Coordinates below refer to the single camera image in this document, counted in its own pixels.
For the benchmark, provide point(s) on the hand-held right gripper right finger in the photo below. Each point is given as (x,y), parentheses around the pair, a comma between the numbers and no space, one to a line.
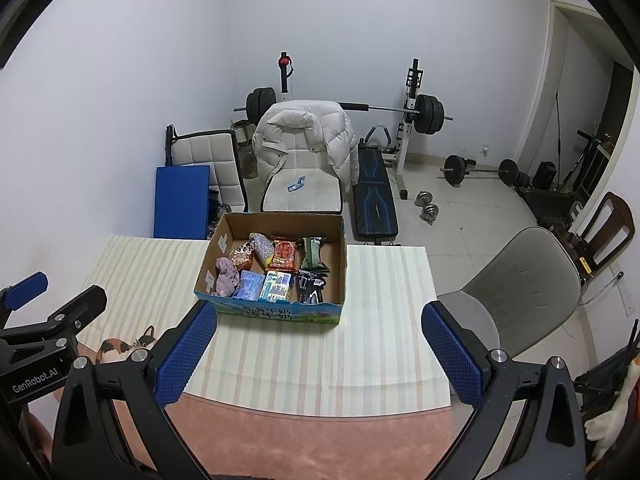
(452,355)

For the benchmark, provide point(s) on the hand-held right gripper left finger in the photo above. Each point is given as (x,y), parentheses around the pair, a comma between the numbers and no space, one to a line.
(187,355)

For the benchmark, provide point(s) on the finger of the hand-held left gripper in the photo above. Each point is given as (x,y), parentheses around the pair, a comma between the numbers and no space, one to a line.
(27,287)
(85,305)

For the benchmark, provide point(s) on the purple cloth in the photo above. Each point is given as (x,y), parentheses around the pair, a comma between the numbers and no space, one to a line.
(227,280)

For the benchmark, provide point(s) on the blue tissue packet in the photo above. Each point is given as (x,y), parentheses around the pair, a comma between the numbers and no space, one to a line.
(249,286)

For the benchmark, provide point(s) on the cardboard box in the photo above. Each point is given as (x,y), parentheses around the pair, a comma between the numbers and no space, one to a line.
(280,315)

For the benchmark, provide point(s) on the panda print snack packet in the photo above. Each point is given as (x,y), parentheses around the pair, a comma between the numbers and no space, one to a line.
(241,256)

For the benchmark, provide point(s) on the white blue small box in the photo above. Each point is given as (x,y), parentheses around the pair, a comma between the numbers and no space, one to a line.
(277,286)

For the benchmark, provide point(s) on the red snack packet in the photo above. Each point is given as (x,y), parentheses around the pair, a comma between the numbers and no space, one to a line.
(284,254)

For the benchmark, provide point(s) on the black snack packet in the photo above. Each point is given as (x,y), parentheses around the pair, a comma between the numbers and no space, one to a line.
(312,287)

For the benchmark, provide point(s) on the dark green snack packet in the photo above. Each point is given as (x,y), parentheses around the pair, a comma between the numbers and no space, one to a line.
(314,254)

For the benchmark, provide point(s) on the person's left forearm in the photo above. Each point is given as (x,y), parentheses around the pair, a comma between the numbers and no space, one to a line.
(40,435)

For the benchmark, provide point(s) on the striped beige table cloth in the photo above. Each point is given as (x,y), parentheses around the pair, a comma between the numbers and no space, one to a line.
(390,310)

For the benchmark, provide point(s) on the grey office chair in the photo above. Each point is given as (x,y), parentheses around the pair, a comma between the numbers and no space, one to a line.
(525,280)

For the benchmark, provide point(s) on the blue foam pad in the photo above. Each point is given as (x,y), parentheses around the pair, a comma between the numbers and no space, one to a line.
(180,200)

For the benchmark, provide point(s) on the chrome dumbbell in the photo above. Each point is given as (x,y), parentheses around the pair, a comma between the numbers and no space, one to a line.
(430,214)
(424,198)

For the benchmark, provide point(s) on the black fleece garment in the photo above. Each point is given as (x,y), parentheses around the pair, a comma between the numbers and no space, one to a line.
(265,476)

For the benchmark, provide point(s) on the pink cat print mat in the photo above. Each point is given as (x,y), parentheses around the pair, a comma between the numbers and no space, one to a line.
(325,440)

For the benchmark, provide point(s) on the yellow black tool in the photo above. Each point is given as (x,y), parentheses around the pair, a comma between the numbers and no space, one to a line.
(586,266)

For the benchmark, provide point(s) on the black weight bench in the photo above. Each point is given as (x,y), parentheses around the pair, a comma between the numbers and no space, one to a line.
(372,210)

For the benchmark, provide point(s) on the white goose plush toy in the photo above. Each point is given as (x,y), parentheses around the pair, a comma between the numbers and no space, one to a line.
(607,420)

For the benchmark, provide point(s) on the short barbell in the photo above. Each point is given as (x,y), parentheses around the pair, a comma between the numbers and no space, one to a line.
(455,170)

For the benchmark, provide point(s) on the white padded folding chair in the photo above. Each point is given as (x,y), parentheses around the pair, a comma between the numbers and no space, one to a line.
(200,152)

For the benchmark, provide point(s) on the black speaker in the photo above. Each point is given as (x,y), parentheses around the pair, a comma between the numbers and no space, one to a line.
(544,175)

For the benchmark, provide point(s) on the small blue wrapper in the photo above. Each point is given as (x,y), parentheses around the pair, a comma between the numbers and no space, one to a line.
(296,184)

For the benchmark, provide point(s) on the white upholstered chair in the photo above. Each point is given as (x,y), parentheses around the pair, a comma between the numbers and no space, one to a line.
(315,197)

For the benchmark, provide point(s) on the white squat rack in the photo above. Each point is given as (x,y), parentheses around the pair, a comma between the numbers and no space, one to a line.
(407,150)

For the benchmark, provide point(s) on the brown wooden chair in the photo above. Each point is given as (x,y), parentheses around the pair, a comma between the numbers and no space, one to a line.
(622,230)

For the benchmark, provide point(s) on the black exercise machine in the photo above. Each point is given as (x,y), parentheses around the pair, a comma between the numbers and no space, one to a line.
(587,160)

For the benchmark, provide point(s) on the loaded barbell with long bar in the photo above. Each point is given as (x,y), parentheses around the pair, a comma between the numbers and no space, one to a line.
(430,112)

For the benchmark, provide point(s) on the white puffer jacket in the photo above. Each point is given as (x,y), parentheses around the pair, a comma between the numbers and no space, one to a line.
(335,140)

